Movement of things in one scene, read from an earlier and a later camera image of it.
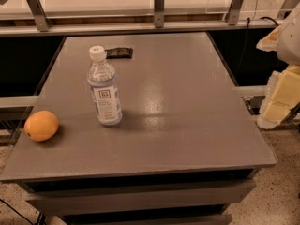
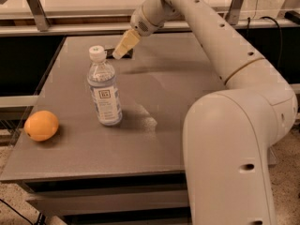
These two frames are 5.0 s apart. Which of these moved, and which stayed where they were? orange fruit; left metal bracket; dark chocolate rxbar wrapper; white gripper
Moved: white gripper
Stayed: orange fruit; left metal bracket; dark chocolate rxbar wrapper
